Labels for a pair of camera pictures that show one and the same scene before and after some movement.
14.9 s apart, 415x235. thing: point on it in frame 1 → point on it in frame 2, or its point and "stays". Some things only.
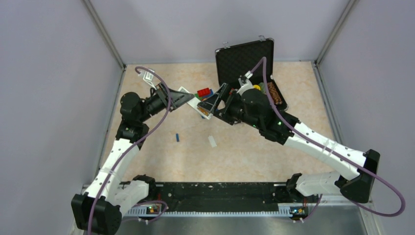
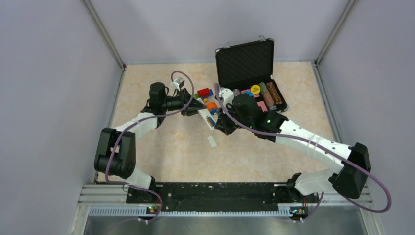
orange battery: x=202 y=110 → x=209 y=121
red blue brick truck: x=203 y=93 stays
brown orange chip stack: x=274 y=93 stays
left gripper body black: x=160 y=100 → x=185 y=102
